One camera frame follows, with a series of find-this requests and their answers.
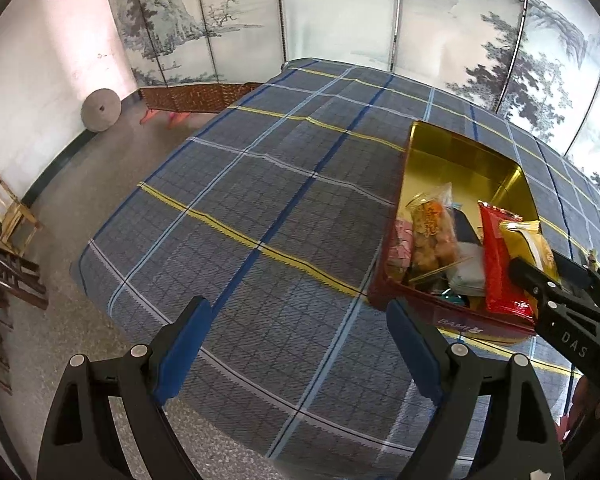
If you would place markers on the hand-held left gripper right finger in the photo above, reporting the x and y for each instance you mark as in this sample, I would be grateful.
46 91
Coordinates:
412 350

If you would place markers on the brown lattice wooden panel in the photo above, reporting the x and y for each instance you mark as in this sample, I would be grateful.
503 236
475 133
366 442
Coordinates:
195 96

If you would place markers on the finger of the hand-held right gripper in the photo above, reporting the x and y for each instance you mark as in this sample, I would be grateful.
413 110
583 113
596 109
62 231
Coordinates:
575 272
535 282

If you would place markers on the painted folding screen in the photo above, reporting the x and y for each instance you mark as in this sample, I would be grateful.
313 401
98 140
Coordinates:
340 10

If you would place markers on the dark wooden chair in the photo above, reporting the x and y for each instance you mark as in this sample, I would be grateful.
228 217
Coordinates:
5 285

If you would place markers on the grey plaid blanket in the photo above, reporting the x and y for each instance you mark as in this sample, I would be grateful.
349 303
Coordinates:
280 220

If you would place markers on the gold orange snack packet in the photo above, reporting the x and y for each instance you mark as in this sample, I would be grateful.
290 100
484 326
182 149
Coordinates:
532 247

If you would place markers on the red tin with gold interior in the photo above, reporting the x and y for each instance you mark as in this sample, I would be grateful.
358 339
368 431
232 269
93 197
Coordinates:
460 170

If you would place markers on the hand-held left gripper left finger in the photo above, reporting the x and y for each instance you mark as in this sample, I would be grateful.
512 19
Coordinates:
180 355

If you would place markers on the pink snack packet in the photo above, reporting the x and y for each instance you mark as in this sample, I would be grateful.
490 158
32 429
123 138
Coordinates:
401 252

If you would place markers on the grey white snack packet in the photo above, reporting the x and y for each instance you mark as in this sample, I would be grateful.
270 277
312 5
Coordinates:
467 270

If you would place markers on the light wooden folding chair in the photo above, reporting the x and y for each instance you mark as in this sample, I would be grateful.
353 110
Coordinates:
10 212

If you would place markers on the round grey millstone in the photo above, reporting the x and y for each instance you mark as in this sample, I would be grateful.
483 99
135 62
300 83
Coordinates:
100 110

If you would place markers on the red snack packet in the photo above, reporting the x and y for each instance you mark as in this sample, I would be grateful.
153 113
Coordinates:
500 270

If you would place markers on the blue snack packet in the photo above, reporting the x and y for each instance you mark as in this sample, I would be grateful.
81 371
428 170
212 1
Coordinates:
452 298

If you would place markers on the person's right hand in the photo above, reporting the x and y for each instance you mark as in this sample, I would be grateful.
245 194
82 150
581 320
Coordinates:
582 410

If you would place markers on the clear packet of fried snacks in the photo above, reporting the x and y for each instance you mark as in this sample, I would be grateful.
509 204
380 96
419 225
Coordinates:
430 235

